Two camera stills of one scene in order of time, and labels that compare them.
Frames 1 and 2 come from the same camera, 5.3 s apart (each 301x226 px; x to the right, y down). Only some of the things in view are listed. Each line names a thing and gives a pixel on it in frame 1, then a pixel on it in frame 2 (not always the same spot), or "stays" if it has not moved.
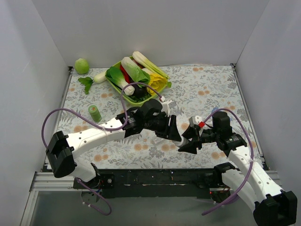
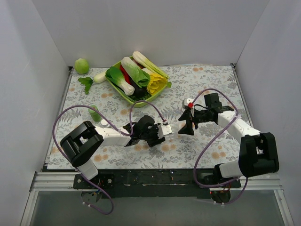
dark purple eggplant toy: x=139 y=92 stays
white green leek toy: x=142 y=60 stays
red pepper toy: x=128 y=79 stays
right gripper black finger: x=190 y=133 -> x=186 y=116
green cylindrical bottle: x=95 y=113 stays
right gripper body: x=198 y=137 -> x=191 y=119
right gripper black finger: x=191 y=147 -> x=186 y=130
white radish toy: x=87 y=81 stays
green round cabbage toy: x=82 y=66 stays
